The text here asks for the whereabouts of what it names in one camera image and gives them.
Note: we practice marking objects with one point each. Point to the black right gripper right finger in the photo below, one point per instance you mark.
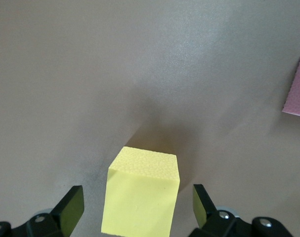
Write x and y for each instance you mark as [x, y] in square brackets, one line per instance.
[209, 217]

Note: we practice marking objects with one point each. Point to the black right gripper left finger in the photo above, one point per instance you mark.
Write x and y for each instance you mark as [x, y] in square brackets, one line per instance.
[65, 214]

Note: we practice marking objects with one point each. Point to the yellow foam block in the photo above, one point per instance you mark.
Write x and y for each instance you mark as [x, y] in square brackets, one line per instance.
[140, 197]

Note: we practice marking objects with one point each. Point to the brown table mat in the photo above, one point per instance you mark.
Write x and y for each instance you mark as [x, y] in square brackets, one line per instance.
[90, 74]

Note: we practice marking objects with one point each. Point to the pink foam block with slit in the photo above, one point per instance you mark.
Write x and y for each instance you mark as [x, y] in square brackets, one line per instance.
[298, 93]

